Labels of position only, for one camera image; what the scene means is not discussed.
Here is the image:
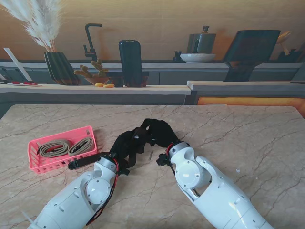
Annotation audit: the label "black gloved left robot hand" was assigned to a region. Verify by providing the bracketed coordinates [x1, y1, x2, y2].
[109, 127, 153, 168]

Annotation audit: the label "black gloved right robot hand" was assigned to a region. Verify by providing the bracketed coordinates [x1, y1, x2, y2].
[142, 118, 180, 148]

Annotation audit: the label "beige woven belt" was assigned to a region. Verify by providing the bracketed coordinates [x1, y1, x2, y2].
[68, 137, 94, 157]
[37, 140, 72, 158]

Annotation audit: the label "dark brown woven belt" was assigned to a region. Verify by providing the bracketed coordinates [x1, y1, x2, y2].
[68, 126, 153, 170]

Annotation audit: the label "pink plastic storage basket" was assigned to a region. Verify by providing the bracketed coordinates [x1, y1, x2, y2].
[27, 125, 99, 175]

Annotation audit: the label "grey kitchen counter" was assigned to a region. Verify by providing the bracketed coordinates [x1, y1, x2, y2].
[0, 59, 305, 84]

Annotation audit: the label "wooden bowl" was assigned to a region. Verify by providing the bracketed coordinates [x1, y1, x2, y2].
[83, 76, 111, 85]

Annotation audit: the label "light wooden counter shelf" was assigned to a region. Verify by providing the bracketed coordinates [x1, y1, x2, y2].
[0, 83, 192, 96]

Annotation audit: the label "black tall cylinder appliance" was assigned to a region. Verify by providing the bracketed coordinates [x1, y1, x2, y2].
[118, 39, 143, 82]

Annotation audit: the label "green cactus plant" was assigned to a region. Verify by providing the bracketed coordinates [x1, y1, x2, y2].
[73, 58, 109, 78]

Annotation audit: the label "white ceramic bowl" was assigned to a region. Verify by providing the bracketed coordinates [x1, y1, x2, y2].
[180, 53, 217, 63]

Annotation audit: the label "pale stone counter slab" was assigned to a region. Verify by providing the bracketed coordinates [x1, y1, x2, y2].
[186, 80, 305, 92]

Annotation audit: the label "grey lidded pot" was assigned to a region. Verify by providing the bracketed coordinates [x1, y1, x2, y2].
[186, 25, 217, 54]

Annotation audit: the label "dark ribbed vase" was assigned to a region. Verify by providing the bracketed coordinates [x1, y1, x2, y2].
[43, 52, 81, 86]

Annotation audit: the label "black kitchen faucet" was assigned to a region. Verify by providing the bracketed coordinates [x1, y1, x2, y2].
[83, 23, 103, 62]

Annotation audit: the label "black angled slab stand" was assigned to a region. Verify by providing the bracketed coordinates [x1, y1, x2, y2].
[222, 30, 282, 82]

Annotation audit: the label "white plate with red food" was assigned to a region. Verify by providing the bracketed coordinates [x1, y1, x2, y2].
[6, 81, 43, 87]

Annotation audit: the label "white leaning board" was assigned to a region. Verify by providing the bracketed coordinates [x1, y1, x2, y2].
[3, 47, 33, 82]

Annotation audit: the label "white pampas grass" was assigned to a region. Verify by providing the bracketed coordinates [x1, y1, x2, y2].
[0, 0, 64, 52]

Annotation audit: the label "black utensil holder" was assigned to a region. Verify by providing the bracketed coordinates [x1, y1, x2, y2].
[277, 48, 305, 63]

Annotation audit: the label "yellow kitchen utensils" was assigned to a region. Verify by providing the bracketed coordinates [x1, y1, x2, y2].
[276, 30, 292, 45]

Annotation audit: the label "red black right arm cable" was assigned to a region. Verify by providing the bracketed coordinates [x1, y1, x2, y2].
[166, 144, 176, 172]

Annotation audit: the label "red black arm cable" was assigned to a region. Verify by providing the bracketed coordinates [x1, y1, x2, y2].
[85, 157, 120, 226]
[166, 144, 176, 172]

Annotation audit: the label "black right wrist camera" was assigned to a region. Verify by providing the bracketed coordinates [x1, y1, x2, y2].
[156, 153, 171, 167]

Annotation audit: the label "red black left arm cable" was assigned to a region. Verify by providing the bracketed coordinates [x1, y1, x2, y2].
[85, 157, 120, 226]

